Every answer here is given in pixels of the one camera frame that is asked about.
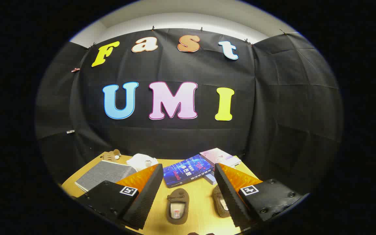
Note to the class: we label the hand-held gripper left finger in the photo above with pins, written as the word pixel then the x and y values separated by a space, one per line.
pixel 145 199

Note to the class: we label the light blue book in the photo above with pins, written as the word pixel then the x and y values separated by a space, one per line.
pixel 209 178

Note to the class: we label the brown plush toy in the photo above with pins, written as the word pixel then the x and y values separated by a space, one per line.
pixel 111 156

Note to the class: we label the white plush toy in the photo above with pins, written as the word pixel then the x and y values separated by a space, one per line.
pixel 140 161

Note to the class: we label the brown fuzzy shoe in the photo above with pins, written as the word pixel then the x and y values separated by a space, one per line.
pixel 219 199
pixel 177 195

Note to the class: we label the grey fabric storage box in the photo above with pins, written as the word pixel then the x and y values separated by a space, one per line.
pixel 103 174

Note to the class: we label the dark blue book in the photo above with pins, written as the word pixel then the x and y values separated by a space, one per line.
pixel 184 171

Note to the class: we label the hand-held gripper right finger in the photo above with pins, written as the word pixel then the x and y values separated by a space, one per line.
pixel 230 199

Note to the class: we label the pink cover book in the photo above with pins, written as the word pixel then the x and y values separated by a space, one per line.
pixel 217 155

